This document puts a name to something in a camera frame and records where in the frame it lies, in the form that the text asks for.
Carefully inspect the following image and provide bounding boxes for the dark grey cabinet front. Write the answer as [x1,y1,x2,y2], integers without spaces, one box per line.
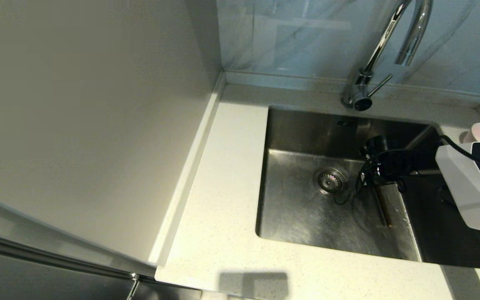
[0,187,202,300]

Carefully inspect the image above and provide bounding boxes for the round metal drain strainer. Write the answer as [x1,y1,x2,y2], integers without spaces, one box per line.
[312,167,348,196]

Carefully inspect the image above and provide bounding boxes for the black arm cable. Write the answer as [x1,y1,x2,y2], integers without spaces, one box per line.
[438,135,480,175]

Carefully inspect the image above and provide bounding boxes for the chrome gooseneck faucet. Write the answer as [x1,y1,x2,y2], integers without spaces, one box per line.
[340,0,433,112]

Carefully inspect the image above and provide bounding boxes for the brown wooden chopstick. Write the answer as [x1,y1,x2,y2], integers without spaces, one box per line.
[375,185,393,228]

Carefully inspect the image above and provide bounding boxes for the metal cabinet handle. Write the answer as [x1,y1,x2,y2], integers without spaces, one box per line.
[126,272,141,300]

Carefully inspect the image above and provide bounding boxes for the stainless steel sink basin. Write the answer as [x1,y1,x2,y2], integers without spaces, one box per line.
[255,107,480,270]

